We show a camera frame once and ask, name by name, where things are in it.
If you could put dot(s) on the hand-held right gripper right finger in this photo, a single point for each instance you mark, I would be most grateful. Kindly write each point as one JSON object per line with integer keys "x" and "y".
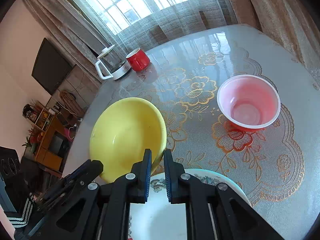
{"x": 168, "y": 177}

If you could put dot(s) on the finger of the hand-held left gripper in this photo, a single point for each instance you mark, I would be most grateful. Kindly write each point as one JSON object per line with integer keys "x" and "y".
{"x": 93, "y": 168}
{"x": 77, "y": 170}

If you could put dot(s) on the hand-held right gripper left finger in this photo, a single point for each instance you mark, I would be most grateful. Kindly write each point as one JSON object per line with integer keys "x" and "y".
{"x": 147, "y": 175}

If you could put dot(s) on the white dragon-patterned plate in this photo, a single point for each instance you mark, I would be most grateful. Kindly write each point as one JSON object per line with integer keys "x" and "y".
{"x": 155, "y": 215}

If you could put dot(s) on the yellow plastic bowl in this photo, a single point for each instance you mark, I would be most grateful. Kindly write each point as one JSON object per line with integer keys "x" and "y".
{"x": 125, "y": 135}

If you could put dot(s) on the teal round plate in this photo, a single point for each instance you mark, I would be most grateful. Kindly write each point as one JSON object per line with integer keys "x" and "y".
{"x": 233, "y": 180}

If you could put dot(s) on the red plastic bowl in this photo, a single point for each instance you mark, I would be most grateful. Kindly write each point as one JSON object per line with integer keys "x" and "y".
{"x": 247, "y": 105}

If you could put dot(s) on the wooden cabinet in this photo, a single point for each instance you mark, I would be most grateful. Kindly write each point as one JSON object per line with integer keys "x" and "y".
{"x": 47, "y": 140}

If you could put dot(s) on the black speaker box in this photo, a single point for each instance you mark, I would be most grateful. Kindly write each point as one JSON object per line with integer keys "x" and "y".
{"x": 10, "y": 163}

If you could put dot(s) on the tan wicker object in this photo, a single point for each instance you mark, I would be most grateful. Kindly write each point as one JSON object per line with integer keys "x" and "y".
{"x": 71, "y": 102}

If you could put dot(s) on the white glass kettle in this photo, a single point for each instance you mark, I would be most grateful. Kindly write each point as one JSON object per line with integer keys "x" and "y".
{"x": 117, "y": 71}

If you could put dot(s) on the black flat television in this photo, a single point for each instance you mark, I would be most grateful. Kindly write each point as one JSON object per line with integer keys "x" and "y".
{"x": 52, "y": 65}

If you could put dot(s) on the red mug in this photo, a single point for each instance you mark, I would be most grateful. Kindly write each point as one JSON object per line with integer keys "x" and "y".
{"x": 138, "y": 61}

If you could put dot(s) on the beige curtain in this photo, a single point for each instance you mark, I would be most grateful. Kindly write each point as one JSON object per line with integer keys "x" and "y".
{"x": 275, "y": 12}
{"x": 62, "y": 17}

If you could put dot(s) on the white sheer curtain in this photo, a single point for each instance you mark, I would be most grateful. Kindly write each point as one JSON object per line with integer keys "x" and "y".
{"x": 175, "y": 17}

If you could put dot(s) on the barred window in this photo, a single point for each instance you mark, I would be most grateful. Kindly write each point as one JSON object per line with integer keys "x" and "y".
{"x": 130, "y": 2}

